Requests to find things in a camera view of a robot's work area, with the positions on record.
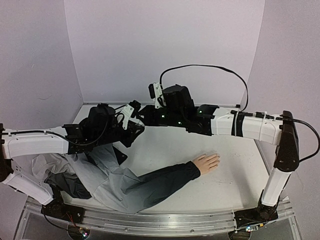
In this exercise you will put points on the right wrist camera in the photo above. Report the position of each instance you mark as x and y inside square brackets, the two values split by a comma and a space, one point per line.
[156, 94]

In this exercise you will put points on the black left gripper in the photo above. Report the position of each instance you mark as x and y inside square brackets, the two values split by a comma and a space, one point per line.
[132, 136]

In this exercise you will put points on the mannequin hand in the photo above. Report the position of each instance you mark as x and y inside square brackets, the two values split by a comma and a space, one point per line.
[207, 163]

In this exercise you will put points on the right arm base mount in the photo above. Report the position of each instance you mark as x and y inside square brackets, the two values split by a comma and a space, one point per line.
[262, 214]

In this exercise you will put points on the aluminium right table rail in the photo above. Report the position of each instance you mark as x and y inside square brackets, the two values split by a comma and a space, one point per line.
[266, 165]

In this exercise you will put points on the grey black jacket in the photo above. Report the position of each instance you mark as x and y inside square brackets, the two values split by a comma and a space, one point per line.
[98, 175]

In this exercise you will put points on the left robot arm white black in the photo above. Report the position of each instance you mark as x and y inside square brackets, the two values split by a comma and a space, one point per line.
[103, 125]

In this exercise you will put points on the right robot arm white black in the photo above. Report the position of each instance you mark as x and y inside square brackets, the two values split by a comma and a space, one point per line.
[174, 107]

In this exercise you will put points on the aluminium front rail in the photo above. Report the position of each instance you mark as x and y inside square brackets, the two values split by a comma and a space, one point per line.
[150, 224]

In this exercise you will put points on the aluminium table rail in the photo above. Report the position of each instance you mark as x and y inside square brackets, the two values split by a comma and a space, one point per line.
[266, 165]
[152, 103]

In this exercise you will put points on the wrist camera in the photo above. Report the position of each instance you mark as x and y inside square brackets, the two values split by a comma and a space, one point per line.
[130, 111]
[156, 94]

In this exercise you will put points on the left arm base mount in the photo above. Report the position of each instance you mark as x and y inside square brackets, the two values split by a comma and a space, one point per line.
[58, 209]

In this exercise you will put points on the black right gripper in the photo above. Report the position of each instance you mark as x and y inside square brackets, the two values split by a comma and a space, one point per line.
[149, 116]

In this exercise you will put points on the aluminium back table rail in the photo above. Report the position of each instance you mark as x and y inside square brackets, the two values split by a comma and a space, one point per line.
[152, 103]

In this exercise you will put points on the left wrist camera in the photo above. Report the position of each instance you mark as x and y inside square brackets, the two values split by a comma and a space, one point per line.
[130, 111]

